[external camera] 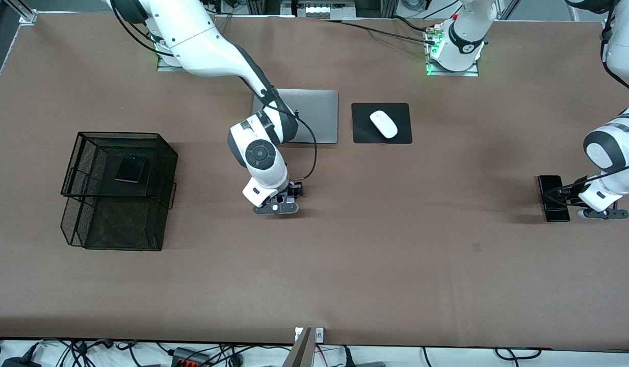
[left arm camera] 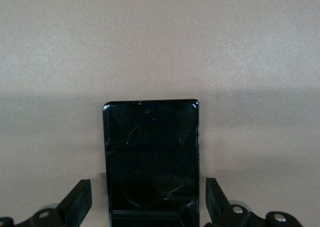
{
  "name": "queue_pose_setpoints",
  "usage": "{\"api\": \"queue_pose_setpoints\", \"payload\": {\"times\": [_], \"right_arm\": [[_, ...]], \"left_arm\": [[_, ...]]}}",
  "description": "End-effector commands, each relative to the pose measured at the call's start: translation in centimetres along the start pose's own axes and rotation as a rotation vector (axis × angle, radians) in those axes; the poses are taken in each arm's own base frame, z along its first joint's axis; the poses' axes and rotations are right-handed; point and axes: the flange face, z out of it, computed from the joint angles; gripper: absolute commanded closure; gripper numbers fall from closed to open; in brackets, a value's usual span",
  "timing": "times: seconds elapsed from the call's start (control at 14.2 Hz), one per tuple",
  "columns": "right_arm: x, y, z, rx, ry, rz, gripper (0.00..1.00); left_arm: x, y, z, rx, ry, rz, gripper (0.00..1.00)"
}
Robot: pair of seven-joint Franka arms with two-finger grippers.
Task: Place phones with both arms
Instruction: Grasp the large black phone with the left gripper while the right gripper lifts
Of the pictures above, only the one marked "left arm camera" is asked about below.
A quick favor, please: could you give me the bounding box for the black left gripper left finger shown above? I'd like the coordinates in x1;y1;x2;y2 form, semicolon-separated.
0;178;93;227

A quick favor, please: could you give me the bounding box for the black slab smartphone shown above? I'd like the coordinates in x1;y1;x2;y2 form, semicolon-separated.
101;98;201;227

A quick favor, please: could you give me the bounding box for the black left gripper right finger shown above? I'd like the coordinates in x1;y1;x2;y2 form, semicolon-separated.
203;177;305;227

